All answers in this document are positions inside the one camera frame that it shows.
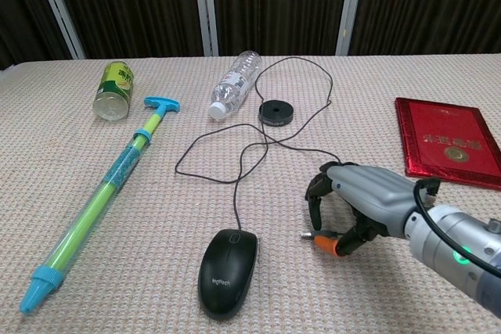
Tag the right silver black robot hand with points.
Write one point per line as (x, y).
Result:
(368, 189)

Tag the black computer mouse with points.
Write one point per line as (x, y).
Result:
(227, 275)

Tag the red certificate booklet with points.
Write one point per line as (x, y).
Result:
(446, 134)

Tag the black round disc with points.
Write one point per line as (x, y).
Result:
(276, 112)

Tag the clear plastic water bottle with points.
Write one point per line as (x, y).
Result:
(236, 81)

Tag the beige woven tablecloth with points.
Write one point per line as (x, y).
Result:
(137, 232)

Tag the blue green toy water pump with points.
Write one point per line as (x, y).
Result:
(117, 171)

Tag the green label drink bottle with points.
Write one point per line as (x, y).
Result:
(114, 89)

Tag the silver partition frame post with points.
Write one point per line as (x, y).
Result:
(350, 5)
(58, 7)
(206, 5)

